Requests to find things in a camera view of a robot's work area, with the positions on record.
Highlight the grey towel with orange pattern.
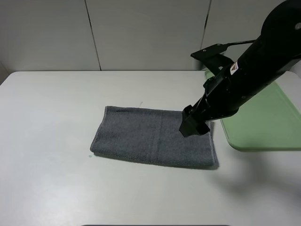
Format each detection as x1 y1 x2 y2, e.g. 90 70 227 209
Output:
90 106 219 170

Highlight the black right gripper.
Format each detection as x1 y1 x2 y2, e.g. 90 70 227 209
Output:
179 75 240 137

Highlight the black right camera cable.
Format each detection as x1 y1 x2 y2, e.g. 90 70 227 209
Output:
225 40 256 48

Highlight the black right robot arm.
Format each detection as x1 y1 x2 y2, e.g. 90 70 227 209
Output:
179 0 301 137

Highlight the light green plastic tray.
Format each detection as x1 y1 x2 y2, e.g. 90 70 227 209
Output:
211 73 301 152

